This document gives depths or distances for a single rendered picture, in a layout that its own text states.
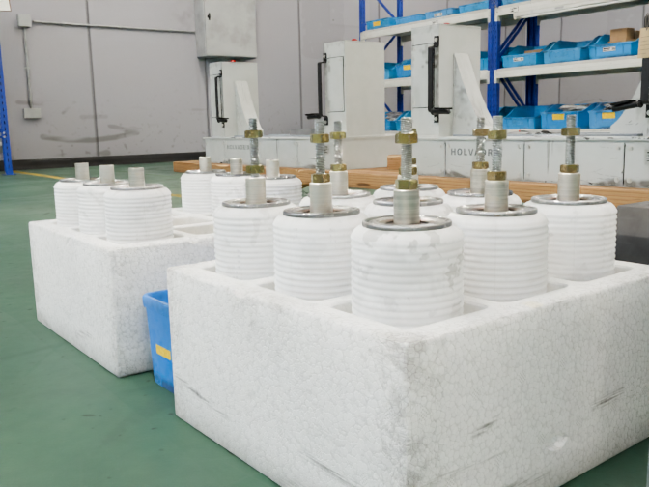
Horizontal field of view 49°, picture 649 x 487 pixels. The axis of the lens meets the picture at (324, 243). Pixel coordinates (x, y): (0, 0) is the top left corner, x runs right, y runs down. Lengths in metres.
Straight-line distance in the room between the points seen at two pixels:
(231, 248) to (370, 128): 3.45
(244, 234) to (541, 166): 2.40
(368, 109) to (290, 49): 4.15
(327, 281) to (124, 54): 6.72
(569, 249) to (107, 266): 0.59
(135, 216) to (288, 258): 0.41
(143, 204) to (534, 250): 0.57
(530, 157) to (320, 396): 2.56
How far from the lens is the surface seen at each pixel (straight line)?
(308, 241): 0.65
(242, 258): 0.75
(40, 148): 7.01
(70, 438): 0.86
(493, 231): 0.64
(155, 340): 0.96
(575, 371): 0.69
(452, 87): 3.60
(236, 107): 5.26
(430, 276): 0.57
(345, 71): 4.07
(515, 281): 0.66
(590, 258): 0.75
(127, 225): 1.03
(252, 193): 0.78
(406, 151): 0.59
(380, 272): 0.57
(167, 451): 0.79
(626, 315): 0.75
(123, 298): 1.00
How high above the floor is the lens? 0.34
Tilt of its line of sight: 10 degrees down
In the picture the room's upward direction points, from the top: 1 degrees counter-clockwise
